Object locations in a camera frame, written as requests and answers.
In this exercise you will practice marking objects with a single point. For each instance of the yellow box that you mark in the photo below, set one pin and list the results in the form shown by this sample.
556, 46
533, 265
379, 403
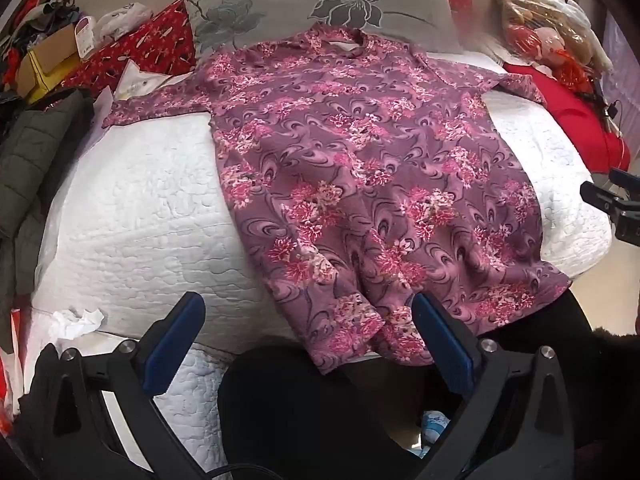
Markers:
42, 82

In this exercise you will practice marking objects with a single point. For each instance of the lilac curtain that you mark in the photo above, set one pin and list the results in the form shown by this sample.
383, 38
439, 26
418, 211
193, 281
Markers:
622, 55

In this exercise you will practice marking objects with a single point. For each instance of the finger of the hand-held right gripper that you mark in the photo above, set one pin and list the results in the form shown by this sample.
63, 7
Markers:
600, 200
625, 179

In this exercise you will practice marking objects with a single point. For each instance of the person's black trouser legs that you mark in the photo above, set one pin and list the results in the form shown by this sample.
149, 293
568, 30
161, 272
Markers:
300, 410

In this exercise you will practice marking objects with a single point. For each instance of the plain red cloth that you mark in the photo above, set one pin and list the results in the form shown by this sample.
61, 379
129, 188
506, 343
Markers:
575, 110

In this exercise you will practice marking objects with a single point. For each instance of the white quilted bed cover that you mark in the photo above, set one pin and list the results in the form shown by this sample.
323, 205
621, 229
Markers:
140, 200

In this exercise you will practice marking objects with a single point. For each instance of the purple pink floral shirt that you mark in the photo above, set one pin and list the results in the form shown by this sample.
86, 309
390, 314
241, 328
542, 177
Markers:
350, 170

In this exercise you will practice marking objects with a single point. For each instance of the white pink packet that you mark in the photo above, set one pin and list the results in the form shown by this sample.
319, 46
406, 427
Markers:
85, 35

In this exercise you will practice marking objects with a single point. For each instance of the red floral blanket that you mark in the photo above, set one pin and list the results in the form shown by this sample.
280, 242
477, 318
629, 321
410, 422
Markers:
155, 40

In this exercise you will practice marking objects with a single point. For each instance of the white plastic bag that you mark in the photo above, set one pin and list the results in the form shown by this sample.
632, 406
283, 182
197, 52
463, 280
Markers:
120, 20

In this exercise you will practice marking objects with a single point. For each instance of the white papers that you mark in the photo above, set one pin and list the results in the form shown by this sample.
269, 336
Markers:
135, 80

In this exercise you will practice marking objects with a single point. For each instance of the pile of mixed clothes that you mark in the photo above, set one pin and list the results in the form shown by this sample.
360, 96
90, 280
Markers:
45, 10

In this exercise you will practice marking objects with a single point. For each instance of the lavender paper sheet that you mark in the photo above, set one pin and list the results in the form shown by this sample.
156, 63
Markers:
102, 110

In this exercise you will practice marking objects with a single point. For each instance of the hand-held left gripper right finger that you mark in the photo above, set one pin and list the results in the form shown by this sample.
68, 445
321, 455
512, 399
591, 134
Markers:
440, 340

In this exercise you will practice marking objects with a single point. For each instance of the dark green puffer jacket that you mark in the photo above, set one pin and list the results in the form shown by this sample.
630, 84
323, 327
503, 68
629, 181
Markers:
35, 160

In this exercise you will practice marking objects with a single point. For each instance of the blue white plastic item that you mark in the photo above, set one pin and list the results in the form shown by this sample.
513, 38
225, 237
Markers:
435, 427

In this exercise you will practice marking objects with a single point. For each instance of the doll in clear plastic bag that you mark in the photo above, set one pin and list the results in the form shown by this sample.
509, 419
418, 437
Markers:
545, 25

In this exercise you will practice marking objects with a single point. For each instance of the red white bag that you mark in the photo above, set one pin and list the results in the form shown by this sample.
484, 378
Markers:
10, 360

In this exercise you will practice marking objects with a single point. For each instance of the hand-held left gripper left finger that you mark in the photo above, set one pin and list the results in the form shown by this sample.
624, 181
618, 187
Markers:
172, 345

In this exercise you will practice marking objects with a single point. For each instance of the brown cardboard box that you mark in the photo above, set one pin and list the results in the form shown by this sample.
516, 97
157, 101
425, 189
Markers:
50, 50

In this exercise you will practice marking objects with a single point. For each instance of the crumpled white tissue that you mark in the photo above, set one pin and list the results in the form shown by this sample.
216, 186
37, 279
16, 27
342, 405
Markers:
75, 322

